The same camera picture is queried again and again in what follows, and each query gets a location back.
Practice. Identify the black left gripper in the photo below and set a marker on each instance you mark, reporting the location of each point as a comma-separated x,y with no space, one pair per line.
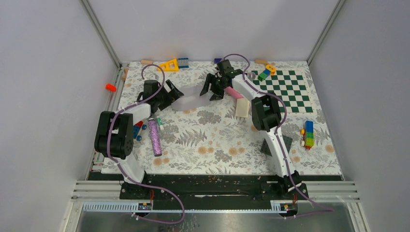
175,93

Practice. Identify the pink microphone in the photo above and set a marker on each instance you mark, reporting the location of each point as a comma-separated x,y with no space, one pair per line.
235,94

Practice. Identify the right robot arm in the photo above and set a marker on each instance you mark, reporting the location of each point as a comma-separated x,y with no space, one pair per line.
265,114

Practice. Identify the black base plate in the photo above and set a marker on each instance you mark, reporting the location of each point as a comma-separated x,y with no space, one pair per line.
202,191

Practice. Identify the multicolour brick stack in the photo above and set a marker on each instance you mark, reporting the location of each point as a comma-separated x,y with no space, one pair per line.
307,132

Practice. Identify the green white glue stick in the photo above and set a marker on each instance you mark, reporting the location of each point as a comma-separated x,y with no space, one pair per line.
160,124

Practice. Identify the grey and blue brick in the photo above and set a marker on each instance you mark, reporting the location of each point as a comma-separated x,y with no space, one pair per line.
183,63

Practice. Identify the aluminium side rail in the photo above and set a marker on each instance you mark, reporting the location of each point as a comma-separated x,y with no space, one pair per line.
117,139

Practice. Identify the blue red toy car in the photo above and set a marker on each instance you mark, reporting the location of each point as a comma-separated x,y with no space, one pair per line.
137,130

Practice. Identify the dark grey studded baseplate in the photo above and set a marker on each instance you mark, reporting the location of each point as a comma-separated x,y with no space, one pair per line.
286,140

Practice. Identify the light wooden block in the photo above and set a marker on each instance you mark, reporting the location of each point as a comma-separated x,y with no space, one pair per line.
146,62

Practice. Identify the wooden block back right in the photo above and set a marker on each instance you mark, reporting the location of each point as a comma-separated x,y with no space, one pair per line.
261,61

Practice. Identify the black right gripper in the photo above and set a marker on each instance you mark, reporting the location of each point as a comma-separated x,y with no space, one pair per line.
217,94

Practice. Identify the yellow triangle shape toy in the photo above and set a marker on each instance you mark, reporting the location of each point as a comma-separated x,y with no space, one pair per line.
170,66

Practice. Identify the green blue toy brick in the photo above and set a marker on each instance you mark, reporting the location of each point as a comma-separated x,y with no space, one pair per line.
262,76

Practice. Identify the white perforated cable tray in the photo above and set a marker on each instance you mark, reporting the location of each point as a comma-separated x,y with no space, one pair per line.
143,207

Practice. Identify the floral patterned table mat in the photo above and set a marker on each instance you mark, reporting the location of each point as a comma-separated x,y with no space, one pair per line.
212,140

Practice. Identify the black microphone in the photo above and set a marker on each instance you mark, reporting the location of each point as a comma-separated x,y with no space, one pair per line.
251,75

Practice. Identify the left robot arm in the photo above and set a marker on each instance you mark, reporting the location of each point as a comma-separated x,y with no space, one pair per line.
139,111

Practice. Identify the green white chessboard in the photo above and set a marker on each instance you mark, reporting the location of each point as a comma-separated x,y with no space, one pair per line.
291,86

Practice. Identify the orange yellow ring toy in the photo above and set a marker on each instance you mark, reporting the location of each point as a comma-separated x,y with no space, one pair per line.
271,68

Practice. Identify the wooden block by rail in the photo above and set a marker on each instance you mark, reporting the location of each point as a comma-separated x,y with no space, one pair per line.
125,73

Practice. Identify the purple glitter microphone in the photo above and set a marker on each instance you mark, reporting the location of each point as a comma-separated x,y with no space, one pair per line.
155,138

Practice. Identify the red plastic cylinder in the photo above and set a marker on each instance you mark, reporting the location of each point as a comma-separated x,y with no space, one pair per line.
110,87

